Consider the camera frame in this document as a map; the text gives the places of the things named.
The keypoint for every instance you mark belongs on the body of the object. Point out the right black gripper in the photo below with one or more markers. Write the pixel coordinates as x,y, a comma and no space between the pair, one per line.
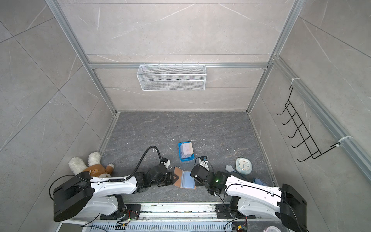
197,183

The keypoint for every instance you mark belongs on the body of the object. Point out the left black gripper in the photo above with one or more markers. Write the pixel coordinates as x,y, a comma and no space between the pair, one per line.
172,180

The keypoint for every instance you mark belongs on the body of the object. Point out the tan leather card holder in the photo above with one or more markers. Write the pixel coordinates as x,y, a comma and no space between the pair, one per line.
185,180

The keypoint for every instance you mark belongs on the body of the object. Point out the blue plastic card tray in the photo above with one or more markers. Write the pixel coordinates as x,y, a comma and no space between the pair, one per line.
188,159

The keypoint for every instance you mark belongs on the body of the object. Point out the stack of white cards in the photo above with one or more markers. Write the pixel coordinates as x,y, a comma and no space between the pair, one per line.
186,150

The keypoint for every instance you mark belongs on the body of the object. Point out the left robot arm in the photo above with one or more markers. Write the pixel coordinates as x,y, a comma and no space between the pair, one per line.
83,195

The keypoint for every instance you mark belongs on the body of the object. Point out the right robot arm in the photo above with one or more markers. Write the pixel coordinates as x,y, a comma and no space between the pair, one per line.
253,200

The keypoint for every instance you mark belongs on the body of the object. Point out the white round alarm clock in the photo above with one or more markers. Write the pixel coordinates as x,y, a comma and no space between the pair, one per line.
243,166

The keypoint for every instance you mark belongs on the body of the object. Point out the blue cloth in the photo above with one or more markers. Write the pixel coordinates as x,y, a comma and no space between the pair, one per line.
259,182

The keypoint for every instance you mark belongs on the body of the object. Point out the white teddy bear brown shirt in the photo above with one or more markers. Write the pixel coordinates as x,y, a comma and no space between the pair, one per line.
94,167

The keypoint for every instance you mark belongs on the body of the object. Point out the white tablet device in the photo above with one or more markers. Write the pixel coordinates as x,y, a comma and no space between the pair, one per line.
70,227

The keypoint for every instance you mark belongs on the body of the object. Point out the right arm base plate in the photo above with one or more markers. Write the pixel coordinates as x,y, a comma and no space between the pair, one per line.
224,212

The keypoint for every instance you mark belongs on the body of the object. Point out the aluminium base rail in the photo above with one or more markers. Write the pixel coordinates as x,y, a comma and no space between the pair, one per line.
176,209

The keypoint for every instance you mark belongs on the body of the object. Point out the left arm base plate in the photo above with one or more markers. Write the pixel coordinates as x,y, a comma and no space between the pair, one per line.
131,211

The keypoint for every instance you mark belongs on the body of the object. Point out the white wire mesh basket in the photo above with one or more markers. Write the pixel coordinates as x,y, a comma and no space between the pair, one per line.
172,77

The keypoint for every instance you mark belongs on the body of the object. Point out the black wire hook rack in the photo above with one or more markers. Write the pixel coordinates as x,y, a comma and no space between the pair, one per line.
302,131

